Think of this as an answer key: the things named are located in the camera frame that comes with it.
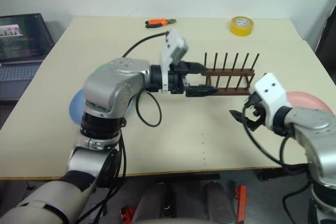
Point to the black chair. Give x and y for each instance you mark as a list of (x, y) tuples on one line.
[(329, 40)]

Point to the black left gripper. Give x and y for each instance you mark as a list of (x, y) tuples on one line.
[(178, 82)]

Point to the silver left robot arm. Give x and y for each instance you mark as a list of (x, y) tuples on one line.
[(113, 85)]

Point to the black table frame bracket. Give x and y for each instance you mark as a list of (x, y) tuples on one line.
[(270, 174)]

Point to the orange black marker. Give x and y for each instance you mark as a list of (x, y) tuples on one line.
[(156, 22)]

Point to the pink plate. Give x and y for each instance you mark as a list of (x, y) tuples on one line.
[(304, 100)]

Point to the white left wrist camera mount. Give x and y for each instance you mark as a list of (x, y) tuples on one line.
[(173, 48)]

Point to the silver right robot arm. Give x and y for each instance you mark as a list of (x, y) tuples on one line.
[(315, 121)]

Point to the grey open laptop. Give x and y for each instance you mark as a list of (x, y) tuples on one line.
[(21, 37)]

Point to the red and black tool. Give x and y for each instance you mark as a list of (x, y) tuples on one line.
[(127, 213)]

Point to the grey rounded robot leg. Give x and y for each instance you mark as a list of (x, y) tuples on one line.
[(218, 203), (155, 203)]

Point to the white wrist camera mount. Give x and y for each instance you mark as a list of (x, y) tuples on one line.
[(173, 48), (270, 93)]

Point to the yellow tape roll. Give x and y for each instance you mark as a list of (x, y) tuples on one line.
[(236, 30)]

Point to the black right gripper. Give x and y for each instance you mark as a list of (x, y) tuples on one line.
[(256, 111)]

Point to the orange clamp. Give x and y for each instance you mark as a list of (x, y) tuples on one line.
[(242, 200)]

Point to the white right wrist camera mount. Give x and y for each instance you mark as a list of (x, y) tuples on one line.
[(270, 93)]

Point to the blue plate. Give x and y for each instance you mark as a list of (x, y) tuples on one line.
[(76, 106)]

